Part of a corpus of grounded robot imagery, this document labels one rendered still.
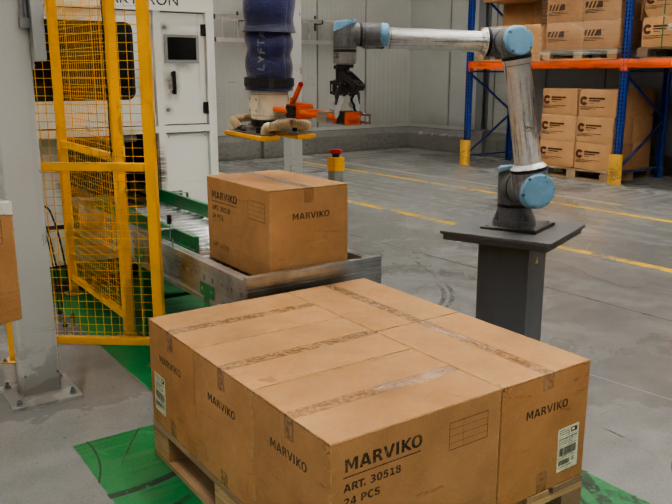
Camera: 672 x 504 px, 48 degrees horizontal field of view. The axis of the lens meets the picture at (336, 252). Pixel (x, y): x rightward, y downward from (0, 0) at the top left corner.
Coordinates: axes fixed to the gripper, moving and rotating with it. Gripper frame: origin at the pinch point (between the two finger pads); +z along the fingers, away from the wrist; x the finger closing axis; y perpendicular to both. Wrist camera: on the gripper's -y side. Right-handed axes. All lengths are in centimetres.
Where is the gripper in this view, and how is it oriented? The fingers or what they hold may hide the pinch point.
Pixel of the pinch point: (347, 116)
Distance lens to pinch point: 305.3
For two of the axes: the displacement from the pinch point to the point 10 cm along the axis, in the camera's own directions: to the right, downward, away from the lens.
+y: -5.7, -1.9, 8.0
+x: -8.2, 1.3, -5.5
